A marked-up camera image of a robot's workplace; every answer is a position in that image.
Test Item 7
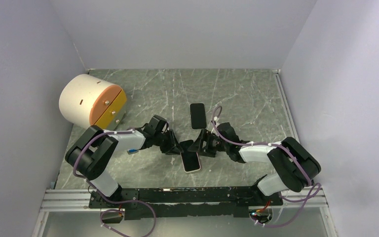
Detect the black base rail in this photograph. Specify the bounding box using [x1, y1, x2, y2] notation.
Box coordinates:
[88, 186, 283, 220]

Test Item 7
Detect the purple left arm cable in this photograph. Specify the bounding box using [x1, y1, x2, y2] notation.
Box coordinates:
[73, 127, 157, 237]

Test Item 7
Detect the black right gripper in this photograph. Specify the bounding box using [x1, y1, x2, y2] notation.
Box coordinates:
[187, 128, 229, 158]

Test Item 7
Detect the small matte black phone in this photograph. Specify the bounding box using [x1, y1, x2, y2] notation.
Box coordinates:
[190, 103, 207, 129]

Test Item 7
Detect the black smartphone silver edge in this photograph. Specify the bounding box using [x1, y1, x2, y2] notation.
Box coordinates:
[180, 140, 201, 173]

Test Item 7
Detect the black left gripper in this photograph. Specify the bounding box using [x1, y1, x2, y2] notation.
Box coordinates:
[154, 129, 184, 156]

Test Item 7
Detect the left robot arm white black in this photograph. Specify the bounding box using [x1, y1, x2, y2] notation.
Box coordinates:
[65, 115, 184, 207]

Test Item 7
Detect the beige cylinder orange yellow front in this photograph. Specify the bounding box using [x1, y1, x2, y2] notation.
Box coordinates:
[58, 74, 127, 130]

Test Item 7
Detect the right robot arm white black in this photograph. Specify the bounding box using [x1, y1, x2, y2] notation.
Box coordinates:
[188, 122, 321, 205]

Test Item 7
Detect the aluminium frame rail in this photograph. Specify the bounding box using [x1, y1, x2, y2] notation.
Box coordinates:
[32, 70, 337, 237]

